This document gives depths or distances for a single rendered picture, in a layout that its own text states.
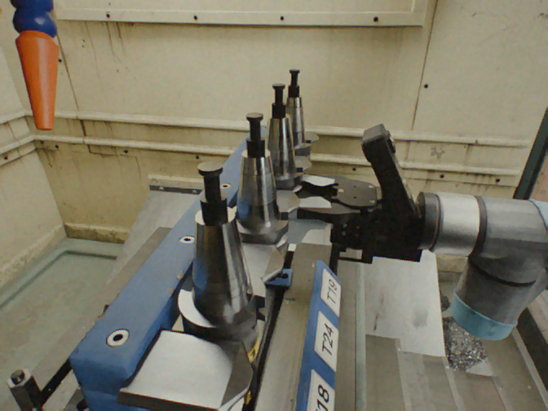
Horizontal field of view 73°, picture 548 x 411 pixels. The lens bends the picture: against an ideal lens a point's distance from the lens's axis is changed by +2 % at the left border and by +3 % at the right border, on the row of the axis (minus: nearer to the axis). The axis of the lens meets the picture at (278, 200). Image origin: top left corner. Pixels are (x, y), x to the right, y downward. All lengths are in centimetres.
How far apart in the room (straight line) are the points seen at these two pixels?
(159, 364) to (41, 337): 103
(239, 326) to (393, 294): 78
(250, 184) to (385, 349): 66
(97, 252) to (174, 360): 123
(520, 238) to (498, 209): 4
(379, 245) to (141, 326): 31
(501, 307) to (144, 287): 42
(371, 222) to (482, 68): 66
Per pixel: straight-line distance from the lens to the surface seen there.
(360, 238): 47
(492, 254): 49
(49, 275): 150
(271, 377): 63
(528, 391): 104
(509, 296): 53
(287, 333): 68
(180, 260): 32
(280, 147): 43
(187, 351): 26
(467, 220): 46
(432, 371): 93
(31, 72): 21
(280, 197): 42
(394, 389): 85
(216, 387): 24
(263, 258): 33
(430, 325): 101
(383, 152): 42
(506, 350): 111
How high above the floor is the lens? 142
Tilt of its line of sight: 29 degrees down
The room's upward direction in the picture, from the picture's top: straight up
